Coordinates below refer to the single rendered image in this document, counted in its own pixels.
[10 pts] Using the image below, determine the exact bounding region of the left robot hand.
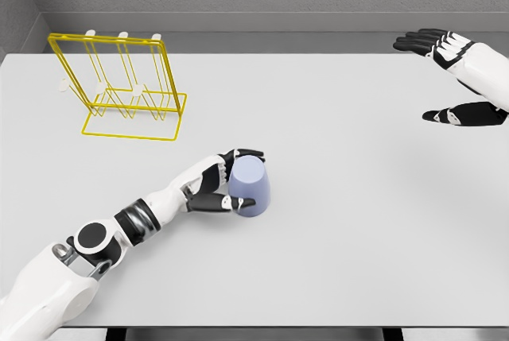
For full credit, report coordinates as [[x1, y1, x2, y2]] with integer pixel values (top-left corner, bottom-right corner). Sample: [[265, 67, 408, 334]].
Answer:
[[165, 148, 266, 215]]

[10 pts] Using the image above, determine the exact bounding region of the lavender blue cup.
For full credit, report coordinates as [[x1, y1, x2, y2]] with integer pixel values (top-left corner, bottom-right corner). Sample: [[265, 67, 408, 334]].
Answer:
[[227, 155, 271, 219]]

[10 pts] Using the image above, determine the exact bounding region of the yellow wire cup holder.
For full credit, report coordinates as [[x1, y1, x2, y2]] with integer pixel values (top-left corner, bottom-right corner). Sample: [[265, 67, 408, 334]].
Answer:
[[47, 29, 188, 142]]

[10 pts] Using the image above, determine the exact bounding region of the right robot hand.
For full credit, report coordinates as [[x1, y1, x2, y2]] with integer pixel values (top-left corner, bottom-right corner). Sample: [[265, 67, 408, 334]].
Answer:
[[392, 28, 509, 127]]

